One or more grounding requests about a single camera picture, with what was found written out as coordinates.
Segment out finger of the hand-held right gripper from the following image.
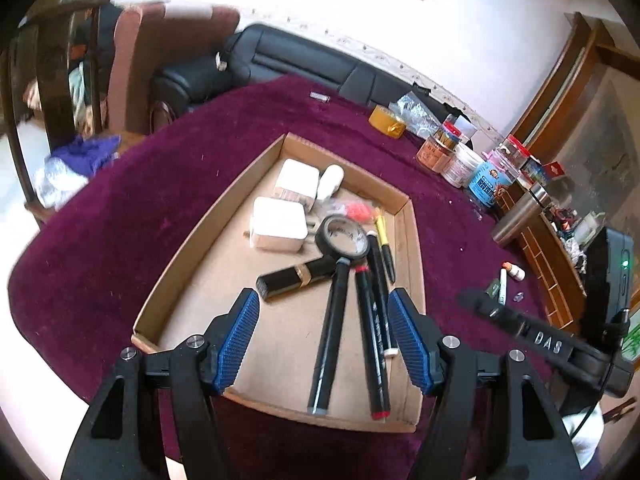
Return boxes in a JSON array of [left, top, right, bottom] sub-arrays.
[[459, 288, 527, 337]]

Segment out crumpled plastic bag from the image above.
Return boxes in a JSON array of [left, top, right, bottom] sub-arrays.
[[34, 155, 96, 211]]

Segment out thin black marker white end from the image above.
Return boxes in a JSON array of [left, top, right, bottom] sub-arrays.
[[366, 231, 399, 358]]

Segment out yellow and black highlighter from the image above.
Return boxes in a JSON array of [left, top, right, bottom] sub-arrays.
[[374, 208, 398, 283]]

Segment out blue label jar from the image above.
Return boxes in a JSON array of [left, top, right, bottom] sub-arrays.
[[468, 152, 521, 206]]

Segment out stainless steel thermos cup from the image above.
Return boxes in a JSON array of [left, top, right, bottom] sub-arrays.
[[491, 185, 551, 247]]

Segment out purple cloth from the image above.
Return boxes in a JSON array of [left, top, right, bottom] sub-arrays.
[[55, 135, 122, 178]]

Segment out small white bottle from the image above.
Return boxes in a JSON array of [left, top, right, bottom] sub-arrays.
[[316, 165, 346, 200]]

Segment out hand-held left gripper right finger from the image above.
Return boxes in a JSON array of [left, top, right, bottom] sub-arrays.
[[387, 287, 583, 480]]

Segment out black marker grey cap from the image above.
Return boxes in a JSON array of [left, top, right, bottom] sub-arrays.
[[306, 257, 352, 416]]

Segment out green and white pen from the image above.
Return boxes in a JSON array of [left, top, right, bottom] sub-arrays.
[[484, 269, 508, 306]]

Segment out cardboard tray box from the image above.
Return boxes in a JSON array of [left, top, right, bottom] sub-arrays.
[[131, 132, 426, 433]]

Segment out yellow tape roll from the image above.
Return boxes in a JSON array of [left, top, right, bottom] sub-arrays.
[[369, 106, 407, 139]]

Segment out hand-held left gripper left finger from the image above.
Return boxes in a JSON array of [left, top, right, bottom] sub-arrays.
[[60, 287, 262, 480]]

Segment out white charger block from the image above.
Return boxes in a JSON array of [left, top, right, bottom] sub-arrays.
[[275, 158, 321, 206], [248, 196, 309, 252]]

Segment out clear jar red lid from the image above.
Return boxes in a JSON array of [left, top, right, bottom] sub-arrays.
[[500, 135, 530, 171]]

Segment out purple tablecloth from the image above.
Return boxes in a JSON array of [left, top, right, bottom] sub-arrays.
[[7, 76, 616, 480]]

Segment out wooden chair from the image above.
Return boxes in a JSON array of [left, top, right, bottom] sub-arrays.
[[7, 0, 113, 226]]

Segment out clear plastic bag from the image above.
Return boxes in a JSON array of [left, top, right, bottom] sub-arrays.
[[389, 91, 446, 138]]

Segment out black leather sofa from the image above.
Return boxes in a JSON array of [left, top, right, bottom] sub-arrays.
[[150, 24, 461, 121]]

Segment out black lipstick gold band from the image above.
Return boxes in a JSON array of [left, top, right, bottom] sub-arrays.
[[255, 258, 336, 302]]

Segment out orange item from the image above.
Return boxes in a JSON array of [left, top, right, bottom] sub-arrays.
[[327, 199, 376, 223]]

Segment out white and pink jar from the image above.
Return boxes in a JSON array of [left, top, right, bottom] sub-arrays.
[[441, 144, 486, 188]]

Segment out black marker red cap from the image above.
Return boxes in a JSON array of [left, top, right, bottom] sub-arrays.
[[354, 266, 391, 422]]

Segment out brown armchair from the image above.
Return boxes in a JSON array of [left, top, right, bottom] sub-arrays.
[[106, 2, 241, 136]]

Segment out orange label jar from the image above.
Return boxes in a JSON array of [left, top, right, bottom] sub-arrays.
[[416, 137, 453, 173]]

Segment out wooden cabinet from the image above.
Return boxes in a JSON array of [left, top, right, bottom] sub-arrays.
[[492, 12, 640, 336]]

